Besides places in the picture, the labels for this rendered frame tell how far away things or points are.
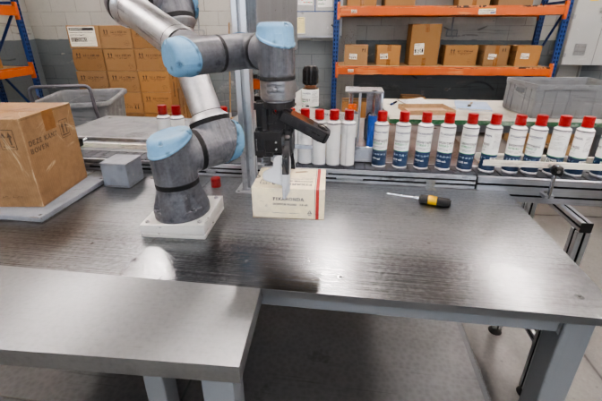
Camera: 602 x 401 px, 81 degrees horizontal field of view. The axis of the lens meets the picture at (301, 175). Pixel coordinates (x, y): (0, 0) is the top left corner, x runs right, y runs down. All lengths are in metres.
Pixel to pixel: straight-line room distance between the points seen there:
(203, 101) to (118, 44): 3.83
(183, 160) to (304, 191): 0.34
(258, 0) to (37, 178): 0.82
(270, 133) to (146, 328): 0.44
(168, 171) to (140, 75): 3.85
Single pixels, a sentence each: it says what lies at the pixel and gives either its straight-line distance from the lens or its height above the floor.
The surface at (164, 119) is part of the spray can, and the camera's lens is 1.43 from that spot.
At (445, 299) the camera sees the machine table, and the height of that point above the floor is 0.83.
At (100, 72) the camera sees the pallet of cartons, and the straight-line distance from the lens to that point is 4.97.
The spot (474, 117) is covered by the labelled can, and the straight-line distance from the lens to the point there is 1.33.
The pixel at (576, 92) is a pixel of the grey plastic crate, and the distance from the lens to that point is 2.93.
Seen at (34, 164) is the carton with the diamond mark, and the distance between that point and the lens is 1.29.
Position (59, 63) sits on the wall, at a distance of 7.18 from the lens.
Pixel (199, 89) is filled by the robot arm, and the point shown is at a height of 1.19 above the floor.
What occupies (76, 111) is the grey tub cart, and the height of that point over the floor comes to 0.73.
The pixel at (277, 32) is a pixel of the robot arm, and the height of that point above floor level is 1.34.
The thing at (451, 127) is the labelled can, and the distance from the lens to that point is 1.31.
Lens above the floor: 1.34
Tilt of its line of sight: 22 degrees down
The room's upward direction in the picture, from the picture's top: straight up
